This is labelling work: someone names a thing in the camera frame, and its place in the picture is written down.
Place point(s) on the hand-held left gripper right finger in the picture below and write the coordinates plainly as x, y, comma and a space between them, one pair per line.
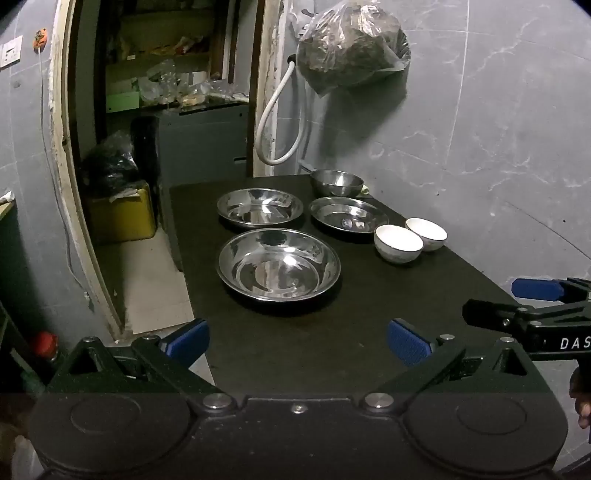
408, 341

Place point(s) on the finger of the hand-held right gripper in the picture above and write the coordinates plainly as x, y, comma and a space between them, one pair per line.
535, 289
489, 313

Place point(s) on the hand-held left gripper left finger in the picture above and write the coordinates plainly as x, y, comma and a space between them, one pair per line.
184, 341

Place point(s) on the white ceramic bowl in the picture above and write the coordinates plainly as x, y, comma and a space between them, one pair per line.
429, 230
398, 242

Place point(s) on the large steel plate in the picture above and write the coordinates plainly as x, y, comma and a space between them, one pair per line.
279, 267

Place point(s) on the steel plate with sticker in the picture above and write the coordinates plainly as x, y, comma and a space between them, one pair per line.
346, 214

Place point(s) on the plain steel plate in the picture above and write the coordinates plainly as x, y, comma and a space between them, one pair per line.
258, 210

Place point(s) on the steel bowl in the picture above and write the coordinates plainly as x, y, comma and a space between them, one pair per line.
337, 182

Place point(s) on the person's right hand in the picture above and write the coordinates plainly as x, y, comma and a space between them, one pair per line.
581, 397

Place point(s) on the yellow box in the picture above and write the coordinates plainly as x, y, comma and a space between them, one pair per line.
122, 217

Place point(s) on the red-capped bottle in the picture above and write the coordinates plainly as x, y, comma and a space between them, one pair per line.
45, 345

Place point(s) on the black plastic bag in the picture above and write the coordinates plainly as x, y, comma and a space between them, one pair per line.
111, 161

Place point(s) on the dark grey cabinet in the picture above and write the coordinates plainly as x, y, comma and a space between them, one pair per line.
203, 143

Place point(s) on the green box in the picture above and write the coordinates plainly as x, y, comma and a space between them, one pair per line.
122, 100

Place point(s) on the crumpled clear plastic bags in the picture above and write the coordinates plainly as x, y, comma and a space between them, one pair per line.
161, 83

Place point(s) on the cluttered wooden shelf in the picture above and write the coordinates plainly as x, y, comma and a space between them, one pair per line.
152, 46

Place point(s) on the clear bag of dark stuff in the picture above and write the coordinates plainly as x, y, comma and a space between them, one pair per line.
351, 46

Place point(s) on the pale door frame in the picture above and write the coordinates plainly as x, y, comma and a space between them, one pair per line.
62, 138

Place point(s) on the orange wall hook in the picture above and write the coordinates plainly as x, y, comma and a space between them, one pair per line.
40, 38

